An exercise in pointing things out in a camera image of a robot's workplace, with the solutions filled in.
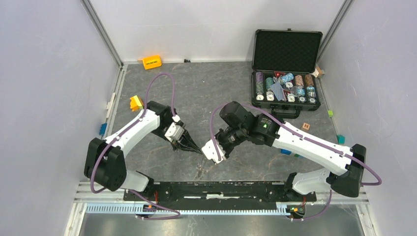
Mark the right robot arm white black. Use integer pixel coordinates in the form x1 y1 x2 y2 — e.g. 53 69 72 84
208 101 366 201

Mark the black poker chip case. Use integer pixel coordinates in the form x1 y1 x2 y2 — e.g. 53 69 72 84
251 29 323 119

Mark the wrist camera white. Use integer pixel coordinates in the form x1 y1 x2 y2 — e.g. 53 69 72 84
164 115 185 142
202 140 226 164

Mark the wooden block behind case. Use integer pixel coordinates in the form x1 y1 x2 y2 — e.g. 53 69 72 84
312 65 326 78

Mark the playing card deck blue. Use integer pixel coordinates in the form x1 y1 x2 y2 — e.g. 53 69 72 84
270 83 287 101

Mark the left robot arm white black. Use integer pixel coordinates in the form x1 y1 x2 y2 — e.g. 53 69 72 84
84 101 202 201

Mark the teal cube right edge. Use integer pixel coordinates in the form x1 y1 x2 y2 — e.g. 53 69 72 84
336 134 345 145

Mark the yellow orange brick stack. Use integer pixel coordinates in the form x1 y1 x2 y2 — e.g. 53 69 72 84
130 95 144 112

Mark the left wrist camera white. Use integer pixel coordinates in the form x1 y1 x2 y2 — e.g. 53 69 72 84
164 115 185 142

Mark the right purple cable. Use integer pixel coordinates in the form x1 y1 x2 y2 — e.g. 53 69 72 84
209 102 383 222

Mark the orange toothed block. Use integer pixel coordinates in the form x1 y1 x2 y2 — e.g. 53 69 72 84
142 55 162 70

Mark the wooden letter H cube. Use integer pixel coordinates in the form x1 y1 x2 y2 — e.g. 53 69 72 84
301 122 311 132

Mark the white toothed cable rail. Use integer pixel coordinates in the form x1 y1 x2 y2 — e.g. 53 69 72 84
85 203 294 216

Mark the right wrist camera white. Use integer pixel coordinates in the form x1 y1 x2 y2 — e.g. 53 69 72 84
202 140 226 164

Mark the blue green white brick stack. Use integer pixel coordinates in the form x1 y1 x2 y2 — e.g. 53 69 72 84
280 149 303 158

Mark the blue cube left rail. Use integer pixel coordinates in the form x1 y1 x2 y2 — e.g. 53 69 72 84
99 123 107 136

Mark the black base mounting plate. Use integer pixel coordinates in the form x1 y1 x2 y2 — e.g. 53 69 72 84
140 181 317 210

